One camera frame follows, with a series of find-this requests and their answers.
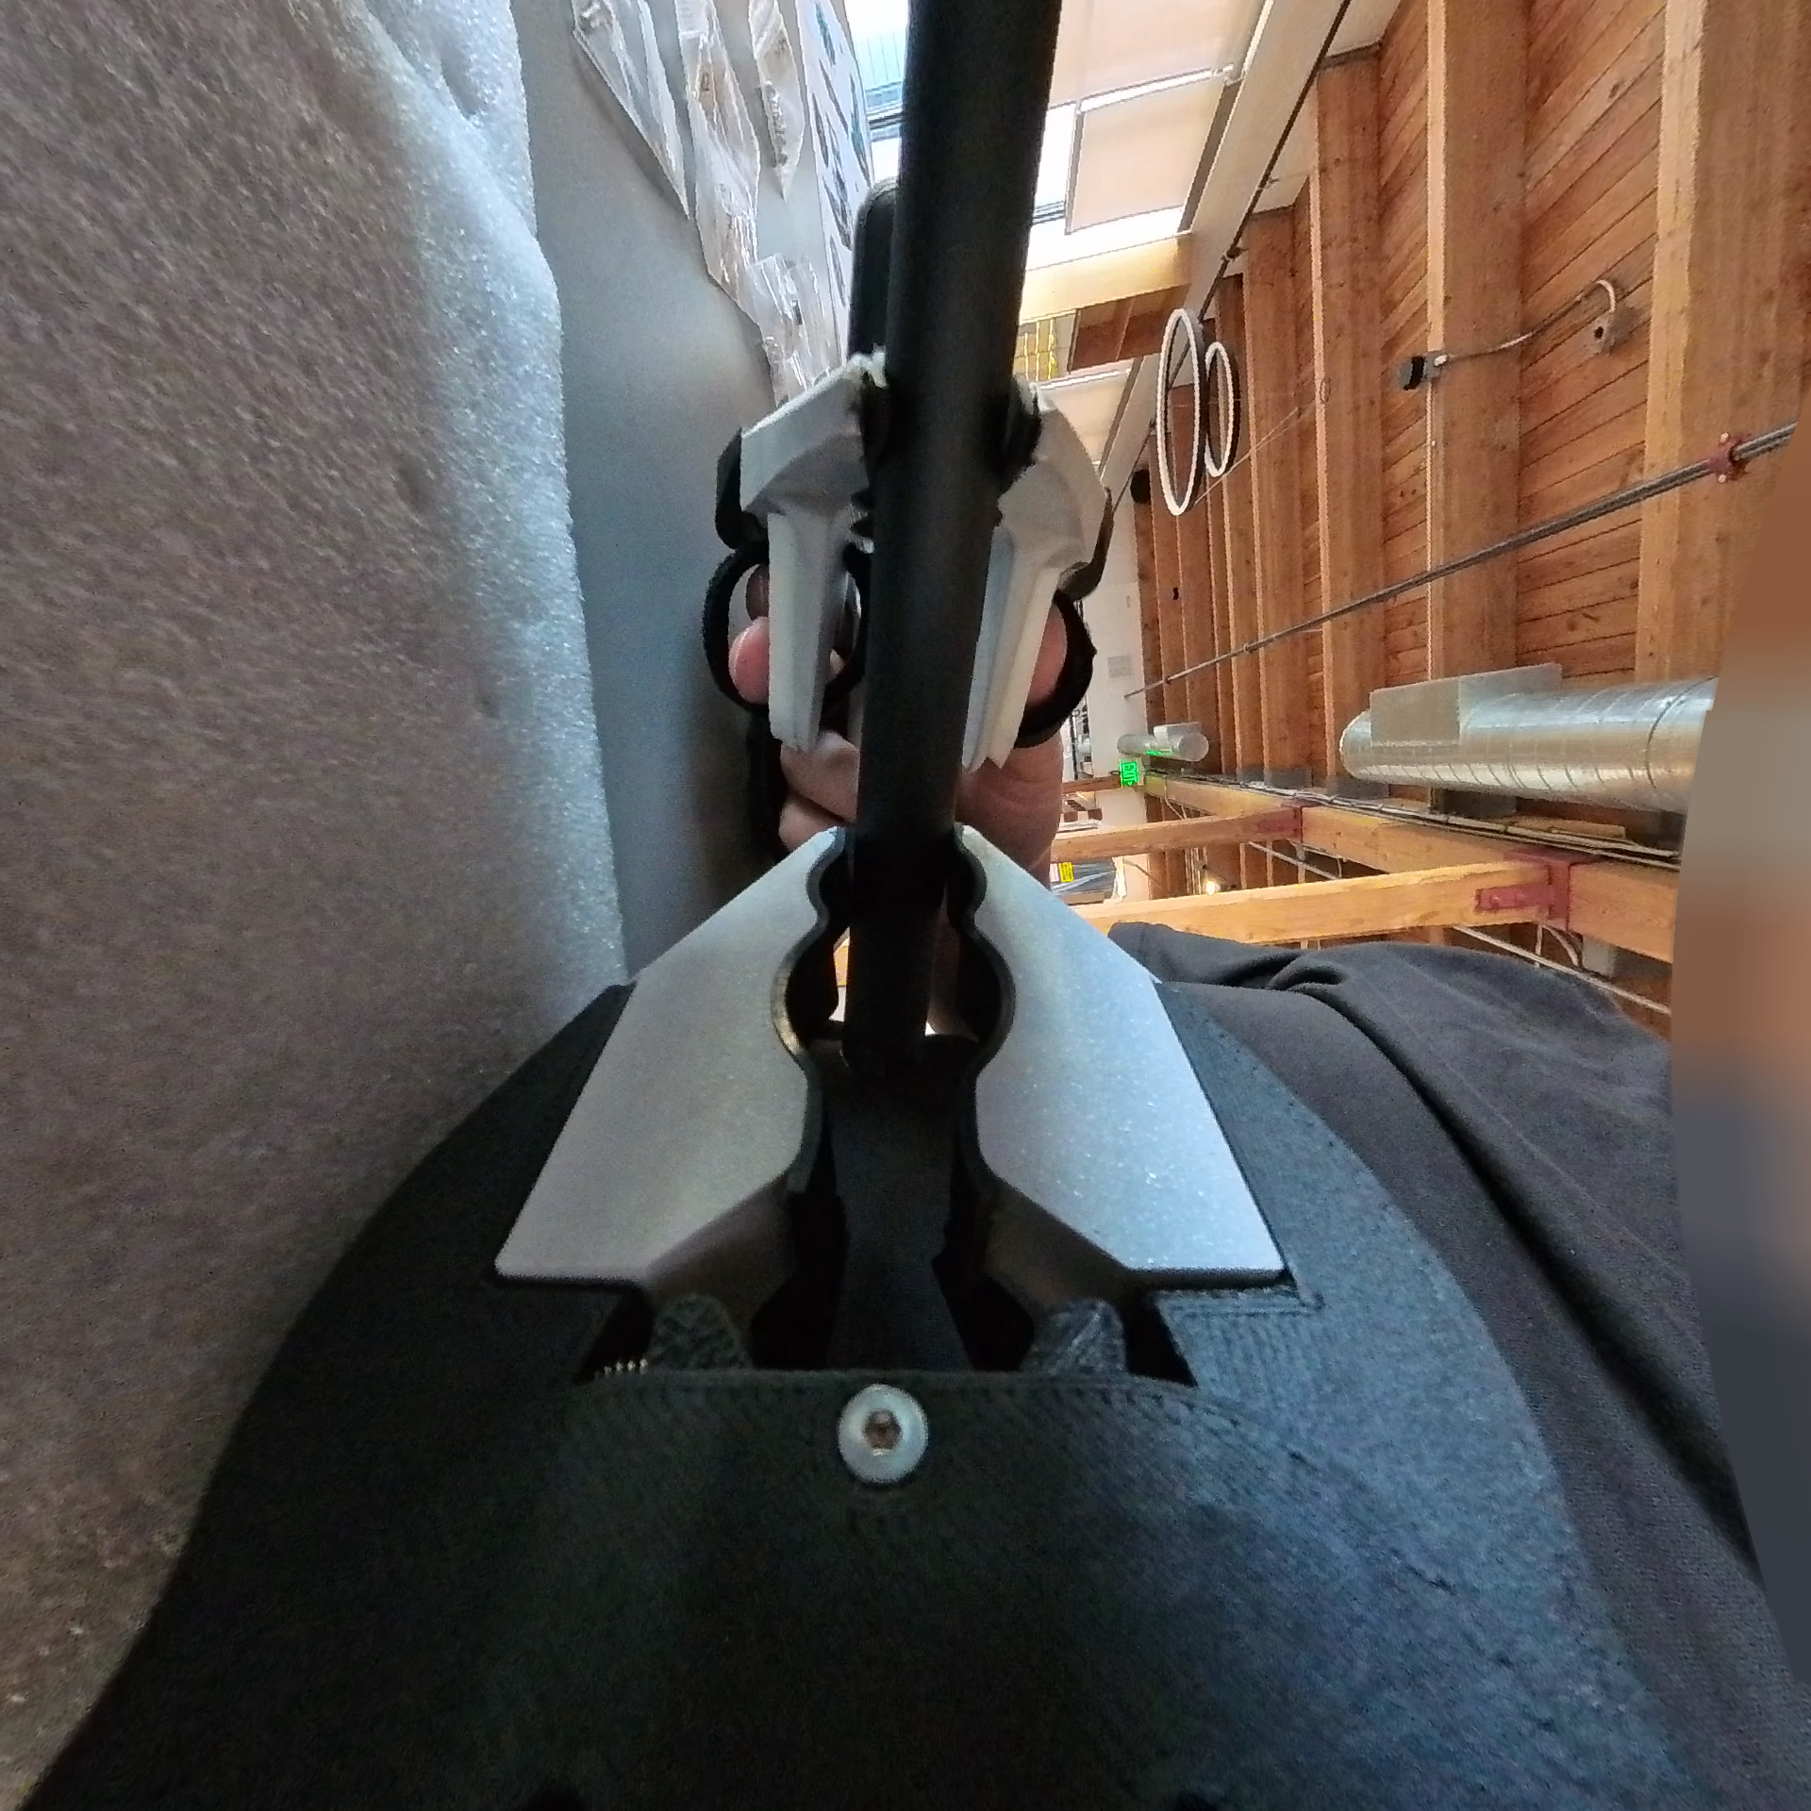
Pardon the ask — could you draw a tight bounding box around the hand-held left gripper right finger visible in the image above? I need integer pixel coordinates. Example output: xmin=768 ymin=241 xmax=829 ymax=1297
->
xmin=958 ymin=830 xmax=1296 ymax=1297

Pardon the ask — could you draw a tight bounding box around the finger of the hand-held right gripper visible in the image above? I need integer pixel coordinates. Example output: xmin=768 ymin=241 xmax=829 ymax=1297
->
xmin=967 ymin=387 xmax=1109 ymax=777
xmin=735 ymin=359 xmax=891 ymax=755

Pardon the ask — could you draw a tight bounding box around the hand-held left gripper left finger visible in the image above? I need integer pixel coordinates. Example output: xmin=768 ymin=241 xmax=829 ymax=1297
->
xmin=492 ymin=832 xmax=858 ymax=1304

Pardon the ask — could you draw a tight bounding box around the black rod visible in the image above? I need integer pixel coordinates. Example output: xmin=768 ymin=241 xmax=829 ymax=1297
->
xmin=835 ymin=0 xmax=1065 ymax=1085

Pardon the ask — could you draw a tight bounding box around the person's right hand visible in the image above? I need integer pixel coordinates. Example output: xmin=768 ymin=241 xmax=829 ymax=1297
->
xmin=729 ymin=622 xmax=1068 ymax=888

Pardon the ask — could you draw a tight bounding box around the wooden beam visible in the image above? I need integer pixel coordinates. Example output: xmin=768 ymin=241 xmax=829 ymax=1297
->
xmin=1149 ymin=769 xmax=1687 ymax=952
xmin=1055 ymin=827 xmax=1558 ymax=946

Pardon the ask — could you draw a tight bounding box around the person's dark shirt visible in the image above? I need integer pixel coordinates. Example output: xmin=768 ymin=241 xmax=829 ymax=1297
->
xmin=1103 ymin=921 xmax=1811 ymax=1811

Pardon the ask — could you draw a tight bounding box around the steel tie rod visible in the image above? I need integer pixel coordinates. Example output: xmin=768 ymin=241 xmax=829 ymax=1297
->
xmin=1124 ymin=422 xmax=1802 ymax=699

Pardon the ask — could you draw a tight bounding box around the white foam sheet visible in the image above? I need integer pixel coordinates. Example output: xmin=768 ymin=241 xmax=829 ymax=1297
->
xmin=0 ymin=0 xmax=632 ymax=1804

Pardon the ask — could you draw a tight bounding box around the large ring lamp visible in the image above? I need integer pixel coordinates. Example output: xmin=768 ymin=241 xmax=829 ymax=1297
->
xmin=1154 ymin=303 xmax=1223 ymax=518

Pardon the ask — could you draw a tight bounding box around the group of wall posters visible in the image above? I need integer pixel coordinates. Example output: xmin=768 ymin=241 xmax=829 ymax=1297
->
xmin=570 ymin=0 xmax=882 ymax=412

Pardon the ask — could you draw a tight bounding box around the small ring lamp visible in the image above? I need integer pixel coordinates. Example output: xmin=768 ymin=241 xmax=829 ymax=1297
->
xmin=1198 ymin=338 xmax=1251 ymax=477

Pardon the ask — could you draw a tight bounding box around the red beam bracket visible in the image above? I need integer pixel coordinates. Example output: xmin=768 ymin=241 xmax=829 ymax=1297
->
xmin=1475 ymin=850 xmax=1576 ymax=921

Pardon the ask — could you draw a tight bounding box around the silver metal air duct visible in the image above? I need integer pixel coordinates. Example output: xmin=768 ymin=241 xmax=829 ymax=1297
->
xmin=1337 ymin=670 xmax=1720 ymax=825

